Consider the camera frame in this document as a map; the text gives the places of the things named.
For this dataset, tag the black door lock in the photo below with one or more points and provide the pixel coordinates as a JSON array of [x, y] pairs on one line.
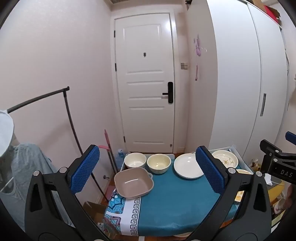
[[170, 92]]

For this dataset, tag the blue water bottle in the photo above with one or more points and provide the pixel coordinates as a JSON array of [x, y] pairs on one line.
[[120, 154]]

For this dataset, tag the yellow stool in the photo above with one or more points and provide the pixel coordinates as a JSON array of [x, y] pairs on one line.
[[276, 190]]

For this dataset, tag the white door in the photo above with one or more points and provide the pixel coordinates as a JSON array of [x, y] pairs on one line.
[[143, 92]]

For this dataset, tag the pink hanging wall item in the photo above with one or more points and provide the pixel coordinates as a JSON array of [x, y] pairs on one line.
[[196, 73]]

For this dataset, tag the wall light switch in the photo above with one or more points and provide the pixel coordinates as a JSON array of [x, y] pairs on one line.
[[184, 65]]

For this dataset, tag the teal patterned tablecloth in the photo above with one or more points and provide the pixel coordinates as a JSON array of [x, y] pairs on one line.
[[175, 204]]

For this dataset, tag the cream bowl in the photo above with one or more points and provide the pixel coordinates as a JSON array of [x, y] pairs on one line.
[[159, 163]]

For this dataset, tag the white ribbed bowl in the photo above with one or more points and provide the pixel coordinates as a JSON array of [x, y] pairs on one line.
[[135, 160]]

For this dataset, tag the yellow rim bowl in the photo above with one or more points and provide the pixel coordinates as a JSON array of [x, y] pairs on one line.
[[244, 171]]

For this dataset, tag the red box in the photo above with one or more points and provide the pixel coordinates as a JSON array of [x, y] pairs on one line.
[[271, 12]]

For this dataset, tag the grey garment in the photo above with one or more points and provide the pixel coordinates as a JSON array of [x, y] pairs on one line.
[[25, 166]]

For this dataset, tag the white wardrobe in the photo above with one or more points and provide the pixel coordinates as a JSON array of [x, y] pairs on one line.
[[235, 81]]

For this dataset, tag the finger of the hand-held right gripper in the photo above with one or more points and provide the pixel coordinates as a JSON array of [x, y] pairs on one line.
[[291, 136], [268, 146]]

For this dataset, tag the black clothes rack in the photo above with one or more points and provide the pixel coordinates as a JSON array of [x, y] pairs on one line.
[[69, 111]]

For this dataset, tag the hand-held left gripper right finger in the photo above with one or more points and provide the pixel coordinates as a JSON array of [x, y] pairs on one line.
[[209, 170]]

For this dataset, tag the floral print plate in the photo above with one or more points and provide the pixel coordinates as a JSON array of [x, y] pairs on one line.
[[225, 158]]

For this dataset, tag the pink square baking dish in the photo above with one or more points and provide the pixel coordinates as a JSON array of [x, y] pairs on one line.
[[133, 183]]

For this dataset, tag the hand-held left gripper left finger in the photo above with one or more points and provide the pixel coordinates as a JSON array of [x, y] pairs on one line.
[[85, 169]]

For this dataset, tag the purple wall decoration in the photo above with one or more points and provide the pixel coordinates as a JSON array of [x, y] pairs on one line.
[[198, 46]]

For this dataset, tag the brown cardboard box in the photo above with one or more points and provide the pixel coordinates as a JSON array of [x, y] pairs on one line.
[[93, 209]]

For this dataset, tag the white cloth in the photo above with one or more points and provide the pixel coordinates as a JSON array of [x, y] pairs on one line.
[[5, 132]]

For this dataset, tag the plain white plate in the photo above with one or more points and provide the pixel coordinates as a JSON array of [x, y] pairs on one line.
[[187, 165]]

